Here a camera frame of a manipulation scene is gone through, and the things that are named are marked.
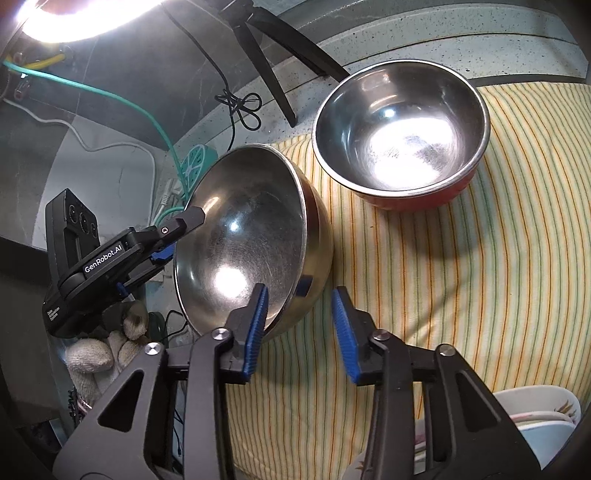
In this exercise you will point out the black mini tripod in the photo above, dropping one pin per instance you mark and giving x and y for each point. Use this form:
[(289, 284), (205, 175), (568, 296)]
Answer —
[(274, 87)]

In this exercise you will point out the dark green round object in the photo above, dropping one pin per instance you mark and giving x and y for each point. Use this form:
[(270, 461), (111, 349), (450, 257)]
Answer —
[(157, 327)]

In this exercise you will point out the red steel-lined bowl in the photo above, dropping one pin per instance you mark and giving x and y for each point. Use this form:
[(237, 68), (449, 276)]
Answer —
[(397, 138)]

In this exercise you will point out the white ceramic bowl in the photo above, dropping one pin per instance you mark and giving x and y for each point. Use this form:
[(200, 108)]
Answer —
[(549, 443)]

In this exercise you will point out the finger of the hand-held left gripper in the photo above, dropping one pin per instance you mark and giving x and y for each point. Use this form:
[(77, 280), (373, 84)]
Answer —
[(178, 226), (147, 270)]

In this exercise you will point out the yellow striped towel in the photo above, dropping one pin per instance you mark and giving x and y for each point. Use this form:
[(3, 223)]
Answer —
[(461, 277)]

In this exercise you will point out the teal round power strip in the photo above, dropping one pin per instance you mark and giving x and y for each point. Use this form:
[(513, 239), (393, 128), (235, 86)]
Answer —
[(196, 161)]

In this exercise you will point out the stainless steel bowl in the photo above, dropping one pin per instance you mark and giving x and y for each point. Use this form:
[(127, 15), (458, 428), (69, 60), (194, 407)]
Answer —
[(258, 221)]

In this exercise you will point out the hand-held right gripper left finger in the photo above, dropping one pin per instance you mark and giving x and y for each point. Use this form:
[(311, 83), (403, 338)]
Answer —
[(256, 332)]

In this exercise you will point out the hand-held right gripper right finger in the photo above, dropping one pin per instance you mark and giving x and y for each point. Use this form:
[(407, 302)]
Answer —
[(344, 337)]

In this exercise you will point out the person's left hand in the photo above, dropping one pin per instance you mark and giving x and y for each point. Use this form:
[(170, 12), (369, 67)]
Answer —
[(92, 360)]

